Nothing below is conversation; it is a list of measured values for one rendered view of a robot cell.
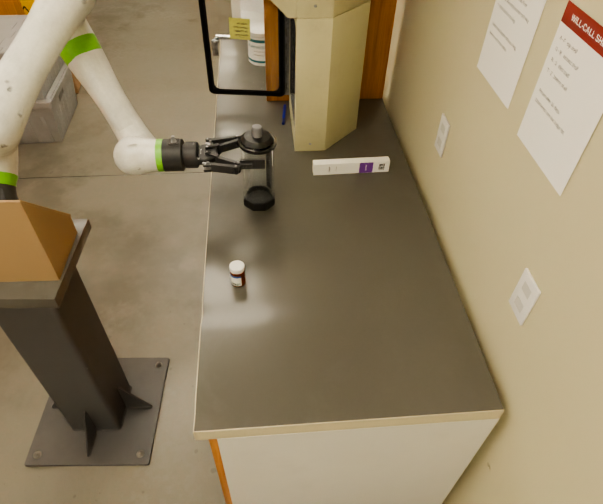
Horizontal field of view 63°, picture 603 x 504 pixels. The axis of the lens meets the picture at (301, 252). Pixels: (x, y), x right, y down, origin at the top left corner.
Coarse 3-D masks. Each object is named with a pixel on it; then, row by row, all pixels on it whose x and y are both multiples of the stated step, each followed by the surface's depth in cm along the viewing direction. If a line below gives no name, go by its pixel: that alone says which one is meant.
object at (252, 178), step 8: (240, 136) 141; (240, 144) 138; (272, 144) 139; (272, 152) 141; (272, 160) 143; (272, 168) 145; (248, 176) 145; (256, 176) 144; (264, 176) 144; (272, 176) 147; (248, 184) 147; (256, 184) 146; (264, 184) 146; (272, 184) 149; (248, 192) 149; (256, 192) 148; (264, 192) 148; (272, 192) 151; (248, 200) 152; (256, 200) 150; (264, 200) 151
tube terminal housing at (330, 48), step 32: (320, 0) 144; (352, 0) 151; (320, 32) 151; (352, 32) 159; (320, 64) 158; (352, 64) 168; (320, 96) 166; (352, 96) 179; (320, 128) 175; (352, 128) 190
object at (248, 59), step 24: (216, 0) 173; (240, 0) 173; (264, 0) 173; (216, 24) 179; (240, 24) 179; (264, 24) 179; (240, 48) 185; (264, 48) 185; (216, 72) 193; (240, 72) 192; (264, 72) 192
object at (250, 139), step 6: (252, 126) 137; (258, 126) 137; (246, 132) 140; (252, 132) 138; (258, 132) 137; (264, 132) 140; (246, 138) 138; (252, 138) 138; (258, 138) 138; (264, 138) 138; (270, 138) 139; (246, 144) 137; (252, 144) 137; (258, 144) 137; (264, 144) 137; (270, 144) 138
